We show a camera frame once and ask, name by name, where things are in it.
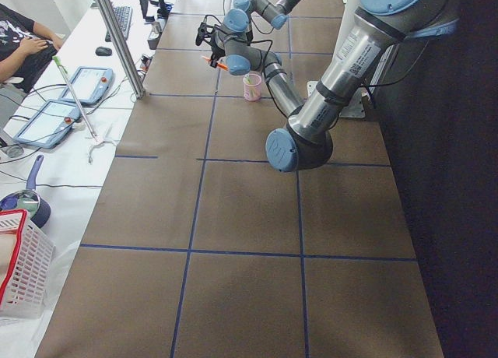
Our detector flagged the teach pendant tablet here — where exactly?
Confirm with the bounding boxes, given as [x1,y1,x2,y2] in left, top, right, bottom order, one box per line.
[63,66,114,107]
[13,100,80,149]

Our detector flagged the yellow highlighter pen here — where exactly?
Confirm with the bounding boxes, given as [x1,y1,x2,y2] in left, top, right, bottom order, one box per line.
[245,77,261,101]

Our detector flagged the seated person black shirt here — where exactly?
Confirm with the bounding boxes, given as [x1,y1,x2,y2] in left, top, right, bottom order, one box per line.
[1,5,64,93]

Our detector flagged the far teach pendant tablet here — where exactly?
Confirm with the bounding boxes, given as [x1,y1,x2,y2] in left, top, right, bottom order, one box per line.
[63,66,114,107]

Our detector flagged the black camera cable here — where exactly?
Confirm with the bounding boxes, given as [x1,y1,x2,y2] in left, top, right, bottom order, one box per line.
[204,13,273,69]

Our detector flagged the small steel cup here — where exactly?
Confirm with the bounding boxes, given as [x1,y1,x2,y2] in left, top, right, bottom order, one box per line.
[151,18,166,34]

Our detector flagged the black computer monitor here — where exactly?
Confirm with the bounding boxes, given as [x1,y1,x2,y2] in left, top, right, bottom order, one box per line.
[139,0,170,23]

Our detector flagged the blue saucepan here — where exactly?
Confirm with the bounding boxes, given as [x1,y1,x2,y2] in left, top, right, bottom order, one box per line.
[1,155,51,228]

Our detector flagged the pink mesh pen holder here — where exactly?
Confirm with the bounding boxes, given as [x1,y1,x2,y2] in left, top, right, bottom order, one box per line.
[243,73,261,101]

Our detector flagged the white plastic basket red rim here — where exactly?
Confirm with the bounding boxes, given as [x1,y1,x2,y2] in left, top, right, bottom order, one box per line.
[1,209,54,319]

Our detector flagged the orange highlighter pen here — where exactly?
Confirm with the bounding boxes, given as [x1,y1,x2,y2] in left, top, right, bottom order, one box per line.
[202,56,229,71]

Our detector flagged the black computer mouse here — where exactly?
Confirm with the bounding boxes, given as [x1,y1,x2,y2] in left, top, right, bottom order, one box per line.
[95,47,113,57]

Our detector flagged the long metal grabber stick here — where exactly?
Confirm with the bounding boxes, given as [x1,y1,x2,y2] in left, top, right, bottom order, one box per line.
[52,56,98,142]

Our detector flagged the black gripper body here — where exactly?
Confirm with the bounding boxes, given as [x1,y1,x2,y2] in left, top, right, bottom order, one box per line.
[209,34,226,61]

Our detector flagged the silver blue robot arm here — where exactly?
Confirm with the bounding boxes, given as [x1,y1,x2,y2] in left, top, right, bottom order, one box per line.
[195,0,460,172]
[223,0,301,42]

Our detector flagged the aluminium frame post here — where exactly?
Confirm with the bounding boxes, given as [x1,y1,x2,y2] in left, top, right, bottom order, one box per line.
[94,0,145,100]

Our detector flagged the black keyboard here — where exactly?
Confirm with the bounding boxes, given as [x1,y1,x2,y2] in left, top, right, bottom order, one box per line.
[113,5,133,40]

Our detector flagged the near teach pendant tablet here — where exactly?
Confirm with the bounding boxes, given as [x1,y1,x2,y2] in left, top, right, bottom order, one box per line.
[13,100,80,149]

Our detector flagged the green highlighter pen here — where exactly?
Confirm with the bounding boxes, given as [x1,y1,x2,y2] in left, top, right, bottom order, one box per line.
[243,74,258,101]

